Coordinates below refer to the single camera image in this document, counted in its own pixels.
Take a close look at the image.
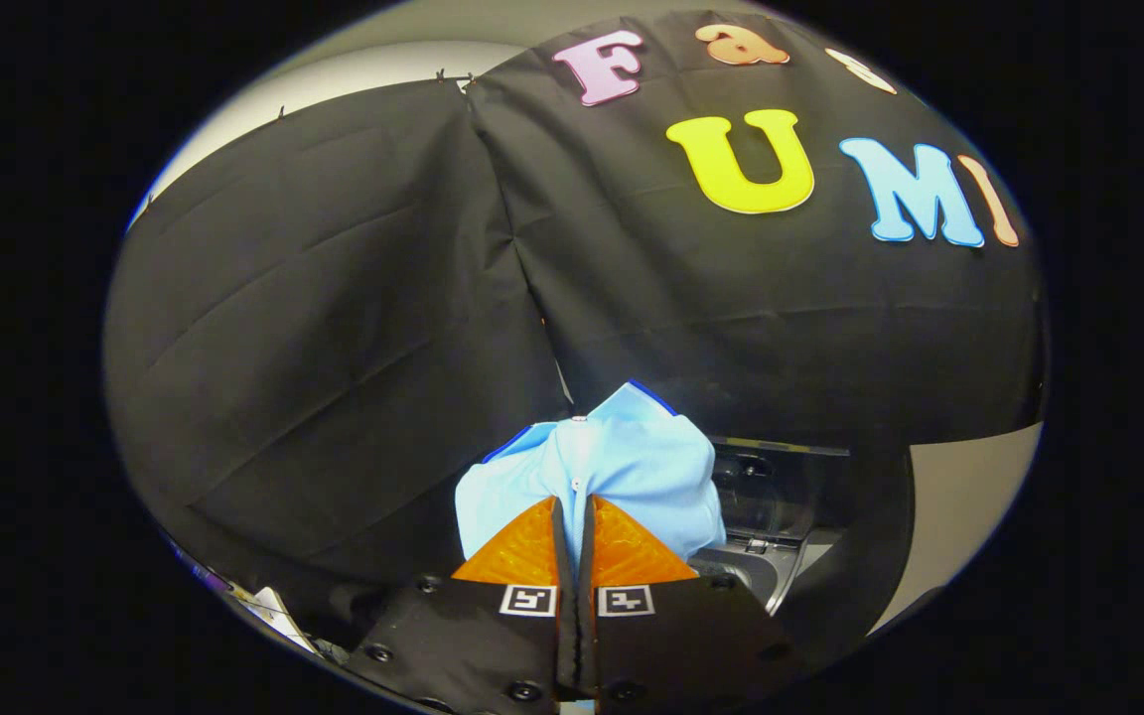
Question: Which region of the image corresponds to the light blue polo shirt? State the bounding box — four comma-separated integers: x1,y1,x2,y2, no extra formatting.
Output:
455,380,727,572

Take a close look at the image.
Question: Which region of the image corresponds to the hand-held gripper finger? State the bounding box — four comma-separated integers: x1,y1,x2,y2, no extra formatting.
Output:
578,495,811,715
349,497,583,715

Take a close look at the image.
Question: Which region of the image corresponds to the black backdrop cloth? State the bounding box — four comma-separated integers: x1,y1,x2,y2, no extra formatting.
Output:
103,10,1048,676

